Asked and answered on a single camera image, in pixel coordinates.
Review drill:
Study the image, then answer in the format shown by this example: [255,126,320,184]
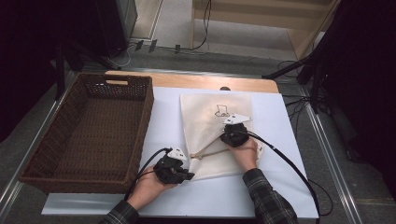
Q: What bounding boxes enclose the white floor cable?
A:
[106,43,138,68]

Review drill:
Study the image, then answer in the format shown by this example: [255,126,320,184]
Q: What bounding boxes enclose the metal frame rail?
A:
[298,83,363,224]
[0,69,80,213]

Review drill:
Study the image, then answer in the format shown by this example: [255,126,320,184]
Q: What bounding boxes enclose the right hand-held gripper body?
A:
[219,113,253,148]

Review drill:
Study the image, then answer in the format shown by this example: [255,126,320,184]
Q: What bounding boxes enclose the black metal stand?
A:
[54,36,122,101]
[261,31,344,115]

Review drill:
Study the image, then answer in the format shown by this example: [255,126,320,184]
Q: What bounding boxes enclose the black floor cable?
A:
[276,60,309,78]

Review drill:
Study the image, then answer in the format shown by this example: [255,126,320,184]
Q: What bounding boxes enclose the light wooden shelf unit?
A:
[190,0,342,60]

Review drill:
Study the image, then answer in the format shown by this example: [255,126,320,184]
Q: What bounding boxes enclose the dark curtain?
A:
[0,0,104,143]
[323,0,396,200]

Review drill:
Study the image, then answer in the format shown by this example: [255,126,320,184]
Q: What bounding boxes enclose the brown wicker basket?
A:
[18,72,155,194]

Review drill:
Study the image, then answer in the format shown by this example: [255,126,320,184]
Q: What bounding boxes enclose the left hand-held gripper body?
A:
[153,147,189,185]

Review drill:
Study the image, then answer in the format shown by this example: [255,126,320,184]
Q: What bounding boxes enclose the person's left hand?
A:
[126,165,177,212]

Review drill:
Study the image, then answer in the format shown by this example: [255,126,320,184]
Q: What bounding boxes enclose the hand-held gripper cable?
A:
[246,130,334,224]
[123,147,173,202]

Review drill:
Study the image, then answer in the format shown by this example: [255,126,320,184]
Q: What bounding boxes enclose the tangled black floor cables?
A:
[281,92,331,134]

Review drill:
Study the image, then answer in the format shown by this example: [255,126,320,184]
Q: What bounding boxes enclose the person's right hand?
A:
[229,139,260,174]

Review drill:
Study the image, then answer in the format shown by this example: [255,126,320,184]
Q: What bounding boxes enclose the right hand-held gripper cable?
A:
[246,130,334,224]

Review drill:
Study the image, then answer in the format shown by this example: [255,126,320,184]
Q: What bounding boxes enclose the left hand-held gripper cable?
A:
[123,147,173,202]

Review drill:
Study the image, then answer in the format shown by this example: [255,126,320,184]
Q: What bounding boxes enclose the black hanging cable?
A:
[192,0,213,50]

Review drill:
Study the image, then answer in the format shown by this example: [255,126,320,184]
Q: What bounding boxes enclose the white table mat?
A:
[41,86,319,218]

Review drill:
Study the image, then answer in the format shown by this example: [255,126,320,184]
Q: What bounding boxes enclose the dark grey cabinet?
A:
[94,0,138,59]

